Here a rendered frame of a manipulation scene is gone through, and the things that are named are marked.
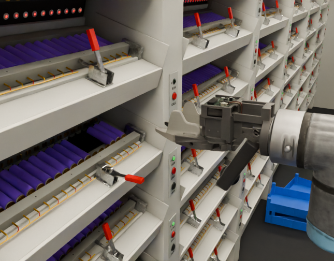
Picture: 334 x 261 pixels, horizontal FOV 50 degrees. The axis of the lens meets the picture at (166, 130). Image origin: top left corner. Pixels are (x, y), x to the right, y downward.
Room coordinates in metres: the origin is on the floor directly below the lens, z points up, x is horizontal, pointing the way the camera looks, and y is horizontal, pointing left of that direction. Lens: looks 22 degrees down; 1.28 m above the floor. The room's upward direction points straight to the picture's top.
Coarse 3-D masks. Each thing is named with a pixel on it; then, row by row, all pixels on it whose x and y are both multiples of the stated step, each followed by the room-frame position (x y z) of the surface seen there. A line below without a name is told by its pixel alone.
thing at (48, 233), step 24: (120, 120) 0.80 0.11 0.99; (144, 120) 0.77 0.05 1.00; (144, 144) 0.76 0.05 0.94; (120, 168) 0.65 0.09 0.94; (144, 168) 0.68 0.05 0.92; (72, 192) 0.55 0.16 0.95; (96, 192) 0.56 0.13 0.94; (120, 192) 0.61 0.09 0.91; (48, 216) 0.48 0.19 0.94; (72, 216) 0.49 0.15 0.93; (96, 216) 0.55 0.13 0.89; (0, 240) 0.42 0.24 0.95; (24, 240) 0.43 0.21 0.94; (48, 240) 0.44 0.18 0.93
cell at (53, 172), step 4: (32, 156) 0.59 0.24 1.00; (28, 160) 0.58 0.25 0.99; (32, 160) 0.58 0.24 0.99; (36, 160) 0.58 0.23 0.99; (40, 160) 0.58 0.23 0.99; (36, 164) 0.58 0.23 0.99; (40, 164) 0.57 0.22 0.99; (44, 164) 0.58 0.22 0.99; (40, 168) 0.57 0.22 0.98; (44, 168) 0.57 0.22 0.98; (48, 168) 0.57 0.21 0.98; (52, 168) 0.57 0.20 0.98; (48, 172) 0.56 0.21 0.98; (52, 172) 0.56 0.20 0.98; (56, 172) 0.56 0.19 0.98; (60, 172) 0.57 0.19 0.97; (52, 176) 0.56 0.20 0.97
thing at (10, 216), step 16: (112, 144) 0.68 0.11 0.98; (128, 144) 0.71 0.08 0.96; (96, 160) 0.62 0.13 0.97; (64, 176) 0.55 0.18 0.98; (80, 176) 0.57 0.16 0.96; (48, 192) 0.50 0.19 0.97; (64, 192) 0.53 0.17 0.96; (16, 208) 0.46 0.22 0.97; (32, 208) 0.47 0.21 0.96; (0, 224) 0.42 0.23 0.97; (16, 224) 0.44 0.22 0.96
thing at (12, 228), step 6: (138, 144) 0.74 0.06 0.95; (126, 150) 0.70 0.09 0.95; (120, 156) 0.68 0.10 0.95; (108, 162) 0.65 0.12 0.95; (90, 174) 0.60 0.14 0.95; (84, 180) 0.58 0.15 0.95; (66, 192) 0.54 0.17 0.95; (54, 198) 0.51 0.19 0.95; (60, 198) 0.52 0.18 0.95; (48, 204) 0.50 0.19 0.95; (42, 210) 0.49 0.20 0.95; (30, 216) 0.47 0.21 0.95; (18, 222) 0.45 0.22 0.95; (24, 222) 0.46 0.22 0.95; (12, 228) 0.44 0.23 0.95; (0, 234) 0.42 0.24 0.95
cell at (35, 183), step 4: (12, 168) 0.55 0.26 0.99; (16, 168) 0.55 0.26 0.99; (20, 168) 0.55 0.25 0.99; (12, 172) 0.54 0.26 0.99; (16, 172) 0.54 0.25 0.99; (20, 172) 0.54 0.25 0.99; (24, 172) 0.54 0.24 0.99; (20, 176) 0.54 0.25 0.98; (24, 176) 0.54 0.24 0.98; (28, 176) 0.54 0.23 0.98; (32, 176) 0.54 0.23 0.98; (24, 180) 0.53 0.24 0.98; (28, 180) 0.53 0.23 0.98; (32, 180) 0.53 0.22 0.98; (36, 180) 0.53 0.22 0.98; (28, 184) 0.53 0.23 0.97; (32, 184) 0.52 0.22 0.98; (36, 184) 0.52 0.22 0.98; (36, 188) 0.52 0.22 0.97
